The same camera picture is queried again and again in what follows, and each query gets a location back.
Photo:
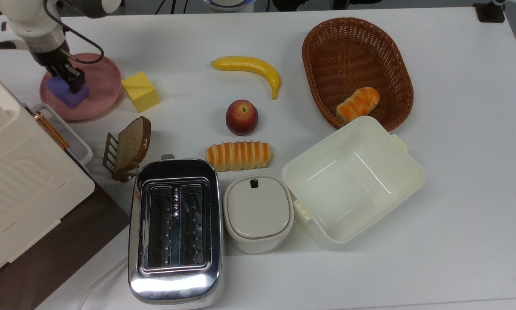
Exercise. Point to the white blue-rimmed robot base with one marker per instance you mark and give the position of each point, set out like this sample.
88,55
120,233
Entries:
228,4

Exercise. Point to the large cream cabinet appliance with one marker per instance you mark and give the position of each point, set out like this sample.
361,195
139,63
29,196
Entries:
21,181

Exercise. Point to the yellow banana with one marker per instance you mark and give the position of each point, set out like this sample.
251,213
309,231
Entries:
249,64

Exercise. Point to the small white lidded bin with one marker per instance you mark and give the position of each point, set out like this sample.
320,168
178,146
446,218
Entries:
258,213

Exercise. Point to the black chair base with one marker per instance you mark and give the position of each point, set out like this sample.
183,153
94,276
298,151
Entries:
357,3
290,4

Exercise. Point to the brown wicker basket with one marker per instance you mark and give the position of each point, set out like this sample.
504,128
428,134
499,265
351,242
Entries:
348,56

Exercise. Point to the black tripod legs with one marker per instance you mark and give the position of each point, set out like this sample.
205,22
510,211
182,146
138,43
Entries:
172,5

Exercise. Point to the long striped bread roll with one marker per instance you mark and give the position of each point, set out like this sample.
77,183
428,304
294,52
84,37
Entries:
238,156

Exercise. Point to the pink plate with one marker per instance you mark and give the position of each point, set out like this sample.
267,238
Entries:
98,86

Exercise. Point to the small orange glazed bread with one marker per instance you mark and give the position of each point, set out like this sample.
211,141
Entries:
357,104

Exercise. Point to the red apple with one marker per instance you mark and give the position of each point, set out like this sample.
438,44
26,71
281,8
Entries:
241,118

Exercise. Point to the brown bread slice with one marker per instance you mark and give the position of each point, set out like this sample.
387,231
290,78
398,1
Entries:
131,148

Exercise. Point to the silver two-slot toaster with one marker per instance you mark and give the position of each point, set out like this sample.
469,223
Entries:
176,284

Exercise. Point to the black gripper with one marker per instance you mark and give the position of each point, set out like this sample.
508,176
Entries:
53,55

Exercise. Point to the open cream plastic box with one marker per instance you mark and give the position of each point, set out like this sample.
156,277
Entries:
352,185

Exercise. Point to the purple cube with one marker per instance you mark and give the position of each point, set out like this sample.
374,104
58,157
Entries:
75,100

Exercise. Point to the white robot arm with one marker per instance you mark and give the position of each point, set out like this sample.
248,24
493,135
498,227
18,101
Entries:
25,17

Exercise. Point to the yellow cube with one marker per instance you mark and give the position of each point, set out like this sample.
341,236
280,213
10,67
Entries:
141,92

